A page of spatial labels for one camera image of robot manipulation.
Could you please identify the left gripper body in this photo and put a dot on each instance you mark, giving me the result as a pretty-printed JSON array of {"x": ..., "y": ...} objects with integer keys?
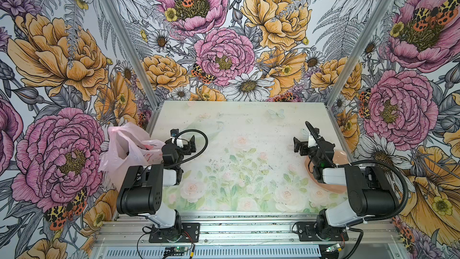
[{"x": 185, "y": 150}]

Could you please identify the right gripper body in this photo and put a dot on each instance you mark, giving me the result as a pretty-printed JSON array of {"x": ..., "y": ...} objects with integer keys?
[{"x": 305, "y": 151}]

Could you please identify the pink scalloped bowl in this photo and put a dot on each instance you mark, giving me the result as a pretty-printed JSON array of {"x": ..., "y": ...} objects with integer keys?
[{"x": 335, "y": 180}]

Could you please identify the pink plastic bag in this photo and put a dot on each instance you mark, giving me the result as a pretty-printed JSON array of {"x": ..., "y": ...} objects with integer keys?
[{"x": 129, "y": 145}]

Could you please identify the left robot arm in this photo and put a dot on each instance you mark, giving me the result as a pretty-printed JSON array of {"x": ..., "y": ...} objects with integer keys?
[{"x": 142, "y": 190}]

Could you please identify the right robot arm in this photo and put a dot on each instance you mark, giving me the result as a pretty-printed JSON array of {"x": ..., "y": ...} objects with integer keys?
[{"x": 370, "y": 196}]

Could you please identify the right green circuit board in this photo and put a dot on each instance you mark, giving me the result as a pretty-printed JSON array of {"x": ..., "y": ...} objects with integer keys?
[{"x": 333, "y": 248}]

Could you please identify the green circuit board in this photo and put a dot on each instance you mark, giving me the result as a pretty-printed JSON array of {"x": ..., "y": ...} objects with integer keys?
[
  {"x": 175, "y": 251},
  {"x": 333, "y": 248}
]

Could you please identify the left green circuit board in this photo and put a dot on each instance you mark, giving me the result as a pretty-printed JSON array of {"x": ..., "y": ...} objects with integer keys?
[{"x": 175, "y": 251}]

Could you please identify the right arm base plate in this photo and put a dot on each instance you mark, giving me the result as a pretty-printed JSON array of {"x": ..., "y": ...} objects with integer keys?
[{"x": 309, "y": 232}]

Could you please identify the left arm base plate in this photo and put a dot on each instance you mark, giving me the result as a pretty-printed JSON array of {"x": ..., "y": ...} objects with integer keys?
[{"x": 186, "y": 233}]

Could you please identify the aluminium front rail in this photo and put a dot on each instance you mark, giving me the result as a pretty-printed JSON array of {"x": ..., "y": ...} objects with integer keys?
[{"x": 240, "y": 235}]

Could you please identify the right aluminium frame post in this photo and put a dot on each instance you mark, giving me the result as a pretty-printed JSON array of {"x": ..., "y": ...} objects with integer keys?
[{"x": 371, "y": 25}]

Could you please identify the aluminium frame post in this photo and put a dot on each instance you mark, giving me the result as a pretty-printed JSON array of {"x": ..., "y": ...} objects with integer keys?
[
  {"x": 371, "y": 25},
  {"x": 111, "y": 11}
]

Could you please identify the left aluminium frame post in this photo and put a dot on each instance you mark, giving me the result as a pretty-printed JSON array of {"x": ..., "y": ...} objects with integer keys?
[{"x": 111, "y": 11}]

